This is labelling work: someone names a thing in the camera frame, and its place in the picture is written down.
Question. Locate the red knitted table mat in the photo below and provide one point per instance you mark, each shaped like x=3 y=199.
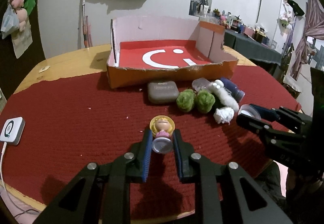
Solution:
x=74 y=121

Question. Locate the dark green covered table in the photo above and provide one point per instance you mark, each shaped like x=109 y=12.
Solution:
x=251 y=49

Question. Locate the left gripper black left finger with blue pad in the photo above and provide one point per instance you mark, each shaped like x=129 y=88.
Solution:
x=101 y=193

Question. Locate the dark blue bottle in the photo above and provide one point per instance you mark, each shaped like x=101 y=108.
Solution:
x=236 y=93

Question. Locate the clear plastic pill box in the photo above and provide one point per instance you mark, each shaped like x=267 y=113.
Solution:
x=201 y=84

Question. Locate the green plush toy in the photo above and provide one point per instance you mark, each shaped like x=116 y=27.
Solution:
x=29 y=6

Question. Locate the grey zippered case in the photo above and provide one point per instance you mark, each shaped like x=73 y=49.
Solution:
x=160 y=92

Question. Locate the blonde girl figurine pink dress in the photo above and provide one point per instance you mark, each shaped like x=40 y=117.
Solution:
x=162 y=145

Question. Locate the pink plush toys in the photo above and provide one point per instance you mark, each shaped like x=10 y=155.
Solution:
x=22 y=14

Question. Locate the white square device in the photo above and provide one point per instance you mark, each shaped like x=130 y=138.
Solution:
x=12 y=131

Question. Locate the orange cardboard box tray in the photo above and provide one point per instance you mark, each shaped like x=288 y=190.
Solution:
x=148 y=48

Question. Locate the white wardrobe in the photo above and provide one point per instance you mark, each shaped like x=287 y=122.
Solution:
x=275 y=17

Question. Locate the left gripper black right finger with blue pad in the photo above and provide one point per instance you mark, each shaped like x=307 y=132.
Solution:
x=223 y=193

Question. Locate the green fuzzy ball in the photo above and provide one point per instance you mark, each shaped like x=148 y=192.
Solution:
x=186 y=100
x=204 y=101

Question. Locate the white fluffy plush toy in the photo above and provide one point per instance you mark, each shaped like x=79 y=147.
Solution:
x=230 y=106

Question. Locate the plastic bag on door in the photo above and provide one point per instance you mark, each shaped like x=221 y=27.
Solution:
x=10 y=22

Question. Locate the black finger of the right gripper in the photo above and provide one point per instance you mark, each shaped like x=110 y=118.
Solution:
x=295 y=121
x=278 y=141

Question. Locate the orange tipped broom stick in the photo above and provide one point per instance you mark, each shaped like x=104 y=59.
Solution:
x=84 y=25

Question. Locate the clear round lid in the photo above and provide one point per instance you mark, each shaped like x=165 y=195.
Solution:
x=249 y=111

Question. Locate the purple curtain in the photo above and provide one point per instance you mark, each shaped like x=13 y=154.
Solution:
x=313 y=27

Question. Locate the small white sticker tag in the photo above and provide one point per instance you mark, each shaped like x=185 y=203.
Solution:
x=44 y=69

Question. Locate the yellow round cap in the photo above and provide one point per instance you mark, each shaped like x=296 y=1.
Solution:
x=162 y=126

